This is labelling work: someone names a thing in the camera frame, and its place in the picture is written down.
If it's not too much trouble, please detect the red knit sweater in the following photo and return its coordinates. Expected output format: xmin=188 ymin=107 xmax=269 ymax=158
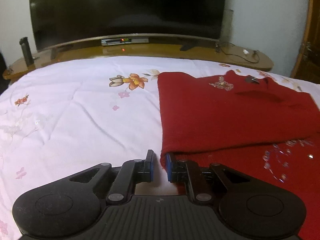
xmin=158 ymin=70 xmax=319 ymax=239

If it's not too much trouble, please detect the white floral bed sheet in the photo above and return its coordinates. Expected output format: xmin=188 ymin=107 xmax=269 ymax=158
xmin=1 ymin=56 xmax=319 ymax=239

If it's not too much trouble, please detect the black chair back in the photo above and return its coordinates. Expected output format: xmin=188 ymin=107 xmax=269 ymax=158
xmin=0 ymin=52 xmax=10 ymax=94

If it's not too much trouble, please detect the brown wooden door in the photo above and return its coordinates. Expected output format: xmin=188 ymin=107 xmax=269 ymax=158
xmin=290 ymin=0 xmax=319 ymax=84

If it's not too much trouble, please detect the wooden tv shelf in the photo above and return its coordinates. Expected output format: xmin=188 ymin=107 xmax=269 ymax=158
xmin=3 ymin=43 xmax=274 ymax=81

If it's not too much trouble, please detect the silver set-top box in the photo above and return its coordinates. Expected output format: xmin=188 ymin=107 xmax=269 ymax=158
xmin=101 ymin=37 xmax=149 ymax=46

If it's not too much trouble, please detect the dark grey bottle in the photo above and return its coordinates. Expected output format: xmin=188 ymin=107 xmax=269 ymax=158
xmin=19 ymin=37 xmax=34 ymax=67

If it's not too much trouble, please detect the large black curved television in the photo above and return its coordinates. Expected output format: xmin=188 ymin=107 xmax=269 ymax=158
xmin=29 ymin=0 xmax=225 ymax=50

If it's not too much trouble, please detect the black cable on shelf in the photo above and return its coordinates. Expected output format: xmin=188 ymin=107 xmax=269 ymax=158
xmin=215 ymin=42 xmax=261 ymax=65

